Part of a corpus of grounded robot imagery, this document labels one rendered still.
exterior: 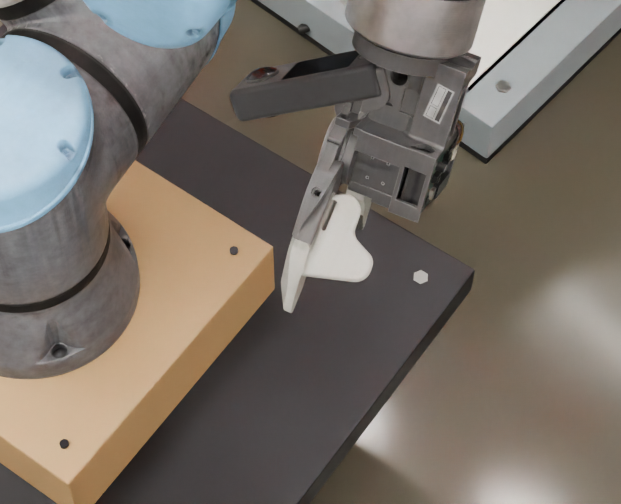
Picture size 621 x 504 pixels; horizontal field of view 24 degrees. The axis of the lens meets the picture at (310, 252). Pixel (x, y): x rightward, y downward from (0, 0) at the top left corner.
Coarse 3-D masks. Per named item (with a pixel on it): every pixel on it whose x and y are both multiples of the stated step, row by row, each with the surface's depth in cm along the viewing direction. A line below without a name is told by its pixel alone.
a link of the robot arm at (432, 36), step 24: (360, 0) 96; (384, 0) 94; (408, 0) 94; (432, 0) 93; (480, 0) 96; (360, 24) 96; (384, 24) 95; (408, 24) 94; (432, 24) 94; (456, 24) 95; (408, 48) 95; (432, 48) 95; (456, 48) 96
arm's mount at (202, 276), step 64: (128, 192) 140; (192, 256) 136; (256, 256) 137; (192, 320) 133; (0, 384) 129; (64, 384) 129; (128, 384) 129; (192, 384) 138; (0, 448) 130; (64, 448) 126; (128, 448) 132
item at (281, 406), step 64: (192, 128) 154; (192, 192) 150; (256, 192) 150; (384, 256) 146; (448, 256) 146; (256, 320) 142; (320, 320) 142; (384, 320) 142; (256, 384) 138; (320, 384) 138; (384, 384) 138; (192, 448) 135; (256, 448) 135; (320, 448) 135
